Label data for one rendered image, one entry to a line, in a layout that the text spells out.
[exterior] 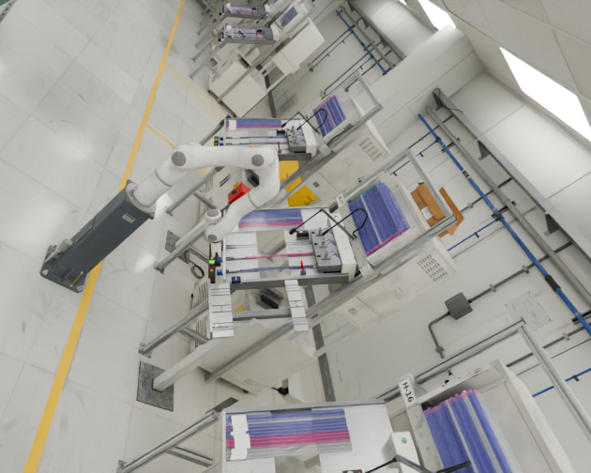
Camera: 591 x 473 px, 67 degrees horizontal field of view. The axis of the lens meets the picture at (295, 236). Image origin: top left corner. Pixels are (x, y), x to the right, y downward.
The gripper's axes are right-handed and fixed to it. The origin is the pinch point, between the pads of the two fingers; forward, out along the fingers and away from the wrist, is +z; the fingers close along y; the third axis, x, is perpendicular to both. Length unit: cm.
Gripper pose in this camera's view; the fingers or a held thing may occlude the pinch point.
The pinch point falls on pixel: (218, 259)
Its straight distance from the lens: 253.0
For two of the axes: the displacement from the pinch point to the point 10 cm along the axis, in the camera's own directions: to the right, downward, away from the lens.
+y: 1.2, 6.3, -7.7
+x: 9.9, -0.5, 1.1
